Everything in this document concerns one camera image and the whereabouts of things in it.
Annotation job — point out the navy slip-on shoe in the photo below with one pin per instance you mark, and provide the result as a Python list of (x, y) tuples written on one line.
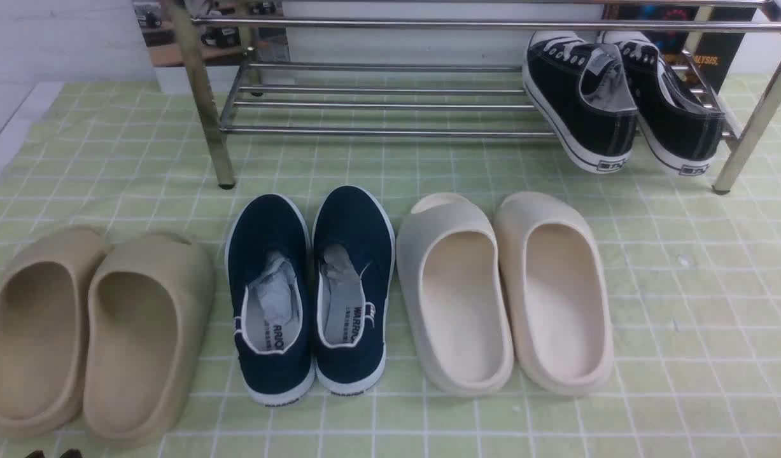
[(354, 257), (265, 260)]

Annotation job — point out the metal shoe rack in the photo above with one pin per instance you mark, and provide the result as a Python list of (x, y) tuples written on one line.
[(219, 53)]

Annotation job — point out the left tan foam slipper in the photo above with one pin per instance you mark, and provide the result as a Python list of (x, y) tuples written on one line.
[(44, 329)]

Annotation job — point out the tan foam slipper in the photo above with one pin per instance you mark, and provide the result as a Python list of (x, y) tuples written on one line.
[(148, 306), (44, 329)]

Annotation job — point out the right tan foam slipper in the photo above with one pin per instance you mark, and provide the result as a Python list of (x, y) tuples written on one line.
[(148, 306)]

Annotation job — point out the left cream foam slipper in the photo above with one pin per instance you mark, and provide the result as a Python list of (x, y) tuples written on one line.
[(447, 264)]

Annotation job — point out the cream foam slipper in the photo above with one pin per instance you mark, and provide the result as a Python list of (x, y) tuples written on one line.
[(447, 264), (556, 293)]

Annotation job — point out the right cream foam slipper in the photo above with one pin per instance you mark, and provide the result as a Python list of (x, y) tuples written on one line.
[(556, 293)]

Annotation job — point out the left black canvas sneaker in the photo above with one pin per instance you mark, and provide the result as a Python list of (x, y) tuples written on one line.
[(581, 89)]

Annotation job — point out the black canvas sneaker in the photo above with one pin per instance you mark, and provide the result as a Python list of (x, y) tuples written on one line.
[(581, 89), (683, 135)]

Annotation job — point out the green checked tablecloth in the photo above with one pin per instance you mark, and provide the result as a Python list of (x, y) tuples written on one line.
[(694, 281)]

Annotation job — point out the right black canvas sneaker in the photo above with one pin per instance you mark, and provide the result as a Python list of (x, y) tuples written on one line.
[(683, 135)]

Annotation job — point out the dark printed box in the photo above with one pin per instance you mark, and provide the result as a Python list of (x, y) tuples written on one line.
[(714, 53)]

